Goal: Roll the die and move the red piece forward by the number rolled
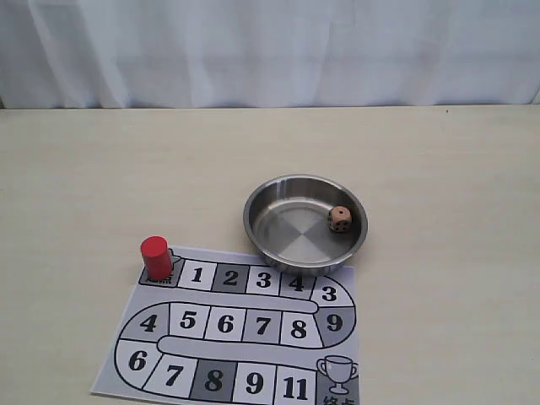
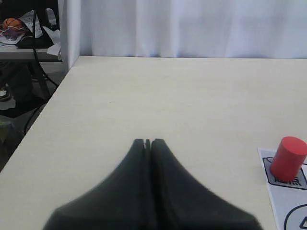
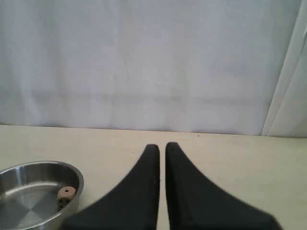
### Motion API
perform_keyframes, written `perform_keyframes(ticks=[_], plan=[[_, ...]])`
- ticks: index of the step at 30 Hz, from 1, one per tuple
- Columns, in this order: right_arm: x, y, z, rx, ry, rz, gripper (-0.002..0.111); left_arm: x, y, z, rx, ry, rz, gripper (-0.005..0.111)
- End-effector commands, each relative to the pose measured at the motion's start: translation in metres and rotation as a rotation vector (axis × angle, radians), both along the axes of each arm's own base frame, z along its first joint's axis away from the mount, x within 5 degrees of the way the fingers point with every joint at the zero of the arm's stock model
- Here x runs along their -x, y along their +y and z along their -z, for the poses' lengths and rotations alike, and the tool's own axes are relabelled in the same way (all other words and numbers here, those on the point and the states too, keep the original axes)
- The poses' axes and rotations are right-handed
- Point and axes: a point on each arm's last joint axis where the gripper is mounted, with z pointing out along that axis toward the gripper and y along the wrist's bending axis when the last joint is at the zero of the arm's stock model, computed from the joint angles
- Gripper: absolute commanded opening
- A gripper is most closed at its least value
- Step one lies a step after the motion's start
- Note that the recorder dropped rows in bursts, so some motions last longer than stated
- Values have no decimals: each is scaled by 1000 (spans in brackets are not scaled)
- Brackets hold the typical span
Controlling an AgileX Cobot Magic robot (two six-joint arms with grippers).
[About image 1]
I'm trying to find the wooden die black pips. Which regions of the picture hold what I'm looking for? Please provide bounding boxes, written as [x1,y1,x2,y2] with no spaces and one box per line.
[327,206,352,233]

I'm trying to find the red cylinder game piece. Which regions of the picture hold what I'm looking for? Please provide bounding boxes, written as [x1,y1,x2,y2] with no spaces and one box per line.
[140,235,173,281]

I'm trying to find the stainless steel round bowl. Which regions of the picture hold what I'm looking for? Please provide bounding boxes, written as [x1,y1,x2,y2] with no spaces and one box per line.
[243,174,368,276]

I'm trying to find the printed paper game board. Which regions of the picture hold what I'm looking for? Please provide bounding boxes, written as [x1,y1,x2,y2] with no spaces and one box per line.
[91,246,360,404]

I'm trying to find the white fabric backdrop curtain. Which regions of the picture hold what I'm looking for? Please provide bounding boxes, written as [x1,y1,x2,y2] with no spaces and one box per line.
[1,1,539,109]

